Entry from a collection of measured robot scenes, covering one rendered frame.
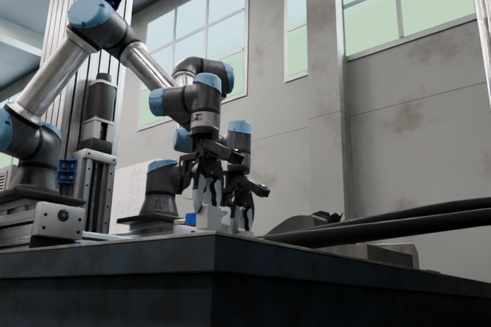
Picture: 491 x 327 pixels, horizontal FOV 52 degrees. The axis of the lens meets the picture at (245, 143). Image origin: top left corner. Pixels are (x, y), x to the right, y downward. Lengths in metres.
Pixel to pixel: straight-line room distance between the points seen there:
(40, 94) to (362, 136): 2.94
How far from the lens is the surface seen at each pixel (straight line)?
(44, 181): 1.64
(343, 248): 1.12
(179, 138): 1.60
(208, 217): 1.19
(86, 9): 1.56
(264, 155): 4.62
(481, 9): 1.30
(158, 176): 1.94
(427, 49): 4.09
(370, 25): 4.39
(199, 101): 1.28
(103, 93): 1.96
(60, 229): 1.51
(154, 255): 0.55
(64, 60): 1.57
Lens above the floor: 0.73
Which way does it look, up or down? 18 degrees up
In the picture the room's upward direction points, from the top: 1 degrees clockwise
